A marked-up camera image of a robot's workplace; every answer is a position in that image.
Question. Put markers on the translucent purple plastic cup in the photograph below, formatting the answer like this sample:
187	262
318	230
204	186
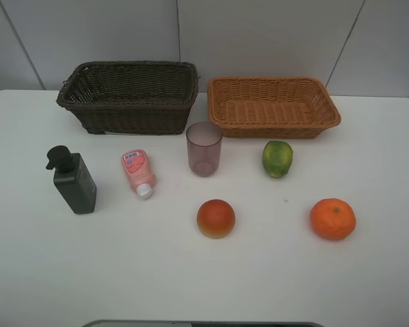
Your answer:
204	143

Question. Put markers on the orange tangerine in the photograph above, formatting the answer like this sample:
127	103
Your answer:
332	219

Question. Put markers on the light orange wicker basket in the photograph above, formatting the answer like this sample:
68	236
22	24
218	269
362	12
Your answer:
266	107

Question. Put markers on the dark green pump bottle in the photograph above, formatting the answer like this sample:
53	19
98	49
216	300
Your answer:
72	179

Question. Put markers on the red orange half fruit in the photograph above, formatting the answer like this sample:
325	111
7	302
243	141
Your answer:
215	218

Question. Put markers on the pink lotion bottle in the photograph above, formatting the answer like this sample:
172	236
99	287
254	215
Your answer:
139	174

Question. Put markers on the green lime fruit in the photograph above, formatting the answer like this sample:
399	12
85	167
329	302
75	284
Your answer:
277	158

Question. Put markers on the dark brown wicker basket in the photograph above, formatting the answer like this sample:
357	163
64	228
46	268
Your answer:
131	97

